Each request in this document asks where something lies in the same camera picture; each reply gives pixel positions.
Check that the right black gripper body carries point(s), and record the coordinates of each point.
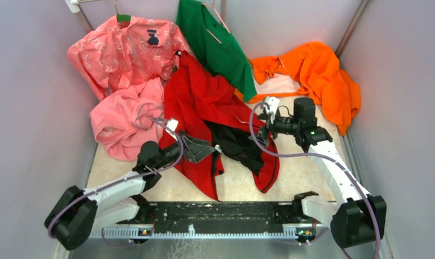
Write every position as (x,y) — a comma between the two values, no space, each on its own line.
(286,125)

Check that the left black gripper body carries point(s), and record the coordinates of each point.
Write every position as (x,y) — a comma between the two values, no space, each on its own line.
(171,154)

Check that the red jacket black lining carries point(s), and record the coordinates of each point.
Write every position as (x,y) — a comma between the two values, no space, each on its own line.
(207,109)

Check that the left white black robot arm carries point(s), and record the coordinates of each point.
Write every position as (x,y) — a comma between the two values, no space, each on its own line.
(124,191)

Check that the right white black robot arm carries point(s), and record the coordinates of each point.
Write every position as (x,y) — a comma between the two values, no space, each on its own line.
(317,144)

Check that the pink patterned bear jacket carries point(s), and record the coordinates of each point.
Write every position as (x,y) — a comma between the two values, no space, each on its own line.
(117,55)

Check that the orange garment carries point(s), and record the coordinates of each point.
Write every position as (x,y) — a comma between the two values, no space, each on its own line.
(311,70)

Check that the plain pink garment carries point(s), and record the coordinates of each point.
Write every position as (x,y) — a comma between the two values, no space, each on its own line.
(123,122)

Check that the green shirt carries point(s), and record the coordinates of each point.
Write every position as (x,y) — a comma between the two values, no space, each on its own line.
(215,48)

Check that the pink clothes hanger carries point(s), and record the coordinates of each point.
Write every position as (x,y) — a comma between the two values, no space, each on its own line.
(221,20)

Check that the green clothes hanger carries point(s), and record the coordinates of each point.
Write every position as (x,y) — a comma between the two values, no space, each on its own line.
(121,17)

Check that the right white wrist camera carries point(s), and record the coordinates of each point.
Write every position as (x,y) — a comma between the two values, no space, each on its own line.
(271,105)

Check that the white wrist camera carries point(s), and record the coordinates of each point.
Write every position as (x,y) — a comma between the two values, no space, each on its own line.
(271,105)
(172,125)

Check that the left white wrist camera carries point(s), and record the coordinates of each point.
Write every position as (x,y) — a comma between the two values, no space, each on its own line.
(172,125)

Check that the aluminium frame rail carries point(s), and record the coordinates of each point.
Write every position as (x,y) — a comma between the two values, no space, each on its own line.
(352,215)

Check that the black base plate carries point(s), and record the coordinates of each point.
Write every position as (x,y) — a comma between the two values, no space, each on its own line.
(223,217)

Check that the white toothed cable strip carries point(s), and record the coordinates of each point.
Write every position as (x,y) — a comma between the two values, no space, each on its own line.
(136,233)

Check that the metal corner post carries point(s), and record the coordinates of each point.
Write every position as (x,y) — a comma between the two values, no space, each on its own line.
(351,27)

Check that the white rail bracket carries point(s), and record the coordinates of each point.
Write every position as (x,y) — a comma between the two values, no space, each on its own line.
(74,5)

